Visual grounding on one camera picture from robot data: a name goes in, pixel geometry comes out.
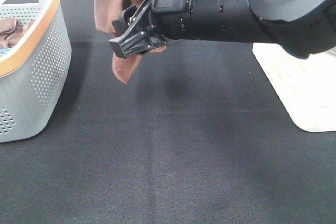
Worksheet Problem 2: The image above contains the grey perforated laundry basket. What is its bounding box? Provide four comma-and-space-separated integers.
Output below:
1, 0, 71, 143

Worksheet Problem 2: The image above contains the blue cloth in basket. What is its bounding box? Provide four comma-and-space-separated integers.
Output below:
0, 48, 11, 57

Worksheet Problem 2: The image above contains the black table cloth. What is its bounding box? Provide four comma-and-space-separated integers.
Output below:
1, 0, 335, 223

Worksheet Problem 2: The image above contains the brown towel in basket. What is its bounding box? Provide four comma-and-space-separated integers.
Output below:
1, 17, 34, 49

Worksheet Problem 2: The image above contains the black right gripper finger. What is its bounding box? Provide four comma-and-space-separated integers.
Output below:
112, 5, 137, 35
110, 0, 178, 59

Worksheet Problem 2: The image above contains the white storage box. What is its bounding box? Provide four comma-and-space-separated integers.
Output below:
253, 43, 335, 132

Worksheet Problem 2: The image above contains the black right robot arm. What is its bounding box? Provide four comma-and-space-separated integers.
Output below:
110, 0, 335, 59

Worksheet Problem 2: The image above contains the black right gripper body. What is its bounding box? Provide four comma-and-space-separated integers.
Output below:
151, 0, 194, 40

